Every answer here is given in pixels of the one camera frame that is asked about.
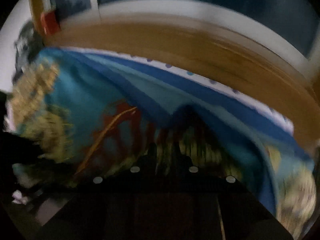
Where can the blue printed cloth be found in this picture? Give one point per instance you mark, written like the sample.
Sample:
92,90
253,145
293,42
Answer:
100,100

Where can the red box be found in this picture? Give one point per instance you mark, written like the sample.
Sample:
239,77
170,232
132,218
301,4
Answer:
51,23

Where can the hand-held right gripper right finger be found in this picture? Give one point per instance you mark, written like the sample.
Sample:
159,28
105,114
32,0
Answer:
178,165

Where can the lavender dotted mat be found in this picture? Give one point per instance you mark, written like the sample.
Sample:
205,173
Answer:
200,76

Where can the pile of dark clothes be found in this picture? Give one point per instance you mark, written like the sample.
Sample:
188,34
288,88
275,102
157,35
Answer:
27,47

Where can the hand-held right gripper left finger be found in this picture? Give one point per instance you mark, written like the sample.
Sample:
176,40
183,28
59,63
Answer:
152,165

